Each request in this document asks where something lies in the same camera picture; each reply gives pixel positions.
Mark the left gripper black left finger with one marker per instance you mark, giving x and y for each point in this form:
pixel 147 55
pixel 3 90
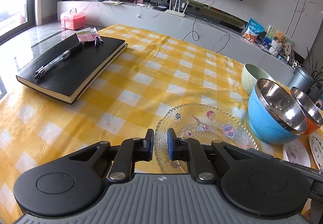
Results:
pixel 129 152

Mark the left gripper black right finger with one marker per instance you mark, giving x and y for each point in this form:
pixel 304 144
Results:
pixel 190 151

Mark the clear glass cartoon plate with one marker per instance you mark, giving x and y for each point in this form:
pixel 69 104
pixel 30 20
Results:
pixel 202 122

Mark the small white sticker plate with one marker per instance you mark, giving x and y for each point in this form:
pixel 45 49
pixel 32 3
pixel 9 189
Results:
pixel 295 152

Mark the white fruity plate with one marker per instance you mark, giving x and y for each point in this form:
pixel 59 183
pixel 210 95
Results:
pixel 315 142

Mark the blue steel bowl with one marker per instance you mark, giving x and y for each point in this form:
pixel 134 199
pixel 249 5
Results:
pixel 274 115

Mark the yellow checkered tablecloth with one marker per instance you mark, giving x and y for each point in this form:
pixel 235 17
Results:
pixel 154 74

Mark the orange steel bowl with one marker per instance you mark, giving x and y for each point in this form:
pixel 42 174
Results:
pixel 312 114

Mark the black notebook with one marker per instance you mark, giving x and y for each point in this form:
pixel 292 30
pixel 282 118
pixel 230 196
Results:
pixel 68 80

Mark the green ceramic bowl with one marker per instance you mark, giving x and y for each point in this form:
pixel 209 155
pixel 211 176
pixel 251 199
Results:
pixel 250 75

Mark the grey trash can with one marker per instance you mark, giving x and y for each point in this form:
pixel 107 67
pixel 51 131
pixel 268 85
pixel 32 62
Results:
pixel 301 80

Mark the white tv cabinet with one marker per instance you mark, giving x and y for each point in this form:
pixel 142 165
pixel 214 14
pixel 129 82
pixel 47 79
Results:
pixel 191 29

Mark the black pen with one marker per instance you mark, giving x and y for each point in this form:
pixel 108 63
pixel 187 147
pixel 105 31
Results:
pixel 44 69

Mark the pink patterned pouch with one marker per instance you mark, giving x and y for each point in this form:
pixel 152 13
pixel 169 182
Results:
pixel 88 35

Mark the potted leafy plant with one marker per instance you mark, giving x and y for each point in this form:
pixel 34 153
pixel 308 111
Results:
pixel 314 71

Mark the teddy bear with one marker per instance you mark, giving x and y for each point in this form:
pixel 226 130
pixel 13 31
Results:
pixel 276 44

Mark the blue snack bag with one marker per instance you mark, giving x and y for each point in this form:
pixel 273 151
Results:
pixel 253 29

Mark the white wifi router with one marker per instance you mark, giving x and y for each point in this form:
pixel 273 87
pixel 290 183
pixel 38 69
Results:
pixel 177 7

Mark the pink storage box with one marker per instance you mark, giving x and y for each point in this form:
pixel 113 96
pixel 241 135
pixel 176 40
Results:
pixel 72 20

